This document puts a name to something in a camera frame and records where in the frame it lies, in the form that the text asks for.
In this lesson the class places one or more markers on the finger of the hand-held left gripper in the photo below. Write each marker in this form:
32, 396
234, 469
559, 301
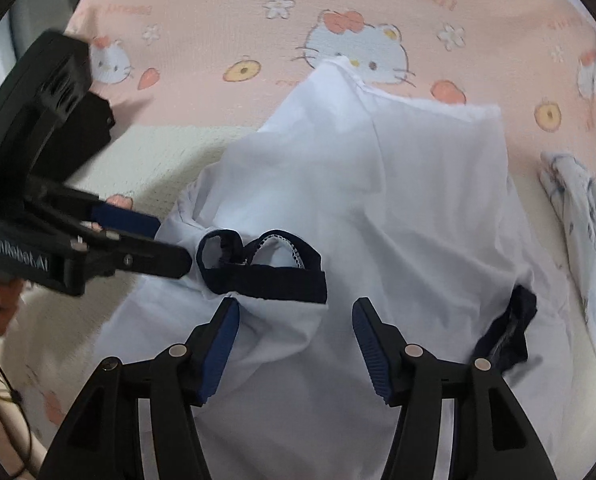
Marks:
143, 260
123, 220

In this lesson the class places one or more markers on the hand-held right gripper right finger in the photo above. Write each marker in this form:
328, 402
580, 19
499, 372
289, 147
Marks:
370, 355

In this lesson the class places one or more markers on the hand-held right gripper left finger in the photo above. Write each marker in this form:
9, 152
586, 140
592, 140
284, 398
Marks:
223, 350

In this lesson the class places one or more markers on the white navy trimmed t-shirt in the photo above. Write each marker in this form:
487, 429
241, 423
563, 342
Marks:
378, 210

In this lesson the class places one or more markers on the light blue printed shorts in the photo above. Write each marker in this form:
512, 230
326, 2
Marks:
588, 220

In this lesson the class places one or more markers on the person's left hand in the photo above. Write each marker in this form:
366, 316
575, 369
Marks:
3, 305

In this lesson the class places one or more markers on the pink and cream printed blanket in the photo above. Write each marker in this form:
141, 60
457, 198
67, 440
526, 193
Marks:
203, 35

